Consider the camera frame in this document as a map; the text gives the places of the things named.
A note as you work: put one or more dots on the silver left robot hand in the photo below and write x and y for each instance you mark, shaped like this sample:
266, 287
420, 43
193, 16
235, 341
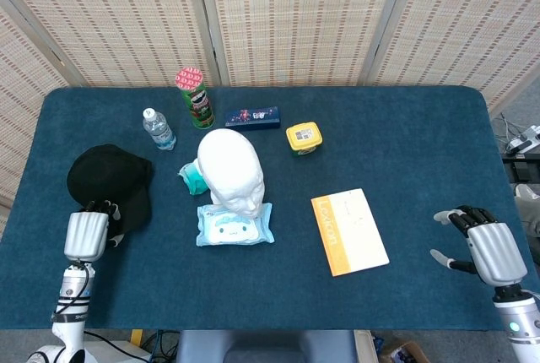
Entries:
86, 234

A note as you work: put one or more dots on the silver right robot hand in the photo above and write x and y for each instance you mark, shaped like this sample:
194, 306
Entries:
493, 249

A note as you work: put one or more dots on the black baseball cap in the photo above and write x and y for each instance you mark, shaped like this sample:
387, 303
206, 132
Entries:
109, 177

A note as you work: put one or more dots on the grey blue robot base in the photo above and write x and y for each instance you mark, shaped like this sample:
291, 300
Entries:
266, 348

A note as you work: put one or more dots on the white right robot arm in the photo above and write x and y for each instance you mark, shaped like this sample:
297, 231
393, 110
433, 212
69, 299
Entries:
521, 321

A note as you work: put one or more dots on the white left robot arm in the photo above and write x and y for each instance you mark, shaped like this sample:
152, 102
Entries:
69, 304

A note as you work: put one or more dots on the white foam mannequin head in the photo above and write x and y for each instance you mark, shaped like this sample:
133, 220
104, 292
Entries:
230, 164

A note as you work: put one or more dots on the white power strip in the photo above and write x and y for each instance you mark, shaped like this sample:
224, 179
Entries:
525, 138

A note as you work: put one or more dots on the teal wet wipes pack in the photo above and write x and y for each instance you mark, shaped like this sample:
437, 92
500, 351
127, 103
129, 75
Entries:
194, 179

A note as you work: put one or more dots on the clear plastic water bottle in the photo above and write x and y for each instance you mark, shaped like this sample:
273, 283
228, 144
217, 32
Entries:
160, 131

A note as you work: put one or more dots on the cardboard box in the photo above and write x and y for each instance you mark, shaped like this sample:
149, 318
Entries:
403, 352

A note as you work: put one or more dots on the yellow white Lexicon notebook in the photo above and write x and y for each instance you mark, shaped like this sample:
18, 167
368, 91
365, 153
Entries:
354, 232

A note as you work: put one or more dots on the light blue cartoon wipes pack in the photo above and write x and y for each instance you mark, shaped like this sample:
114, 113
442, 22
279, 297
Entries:
232, 232

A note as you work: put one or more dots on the green Pringles can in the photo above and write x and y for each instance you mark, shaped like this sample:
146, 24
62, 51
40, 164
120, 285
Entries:
197, 105

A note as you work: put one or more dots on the blue table cloth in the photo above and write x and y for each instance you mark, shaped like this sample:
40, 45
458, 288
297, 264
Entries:
270, 287

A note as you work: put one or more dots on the dark blue rectangular box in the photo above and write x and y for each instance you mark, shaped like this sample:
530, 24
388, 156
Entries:
252, 118

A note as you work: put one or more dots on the green tub with yellow lid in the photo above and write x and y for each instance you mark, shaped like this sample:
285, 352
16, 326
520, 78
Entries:
304, 137

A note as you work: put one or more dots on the woven folding screen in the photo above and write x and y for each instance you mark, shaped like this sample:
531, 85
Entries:
295, 21

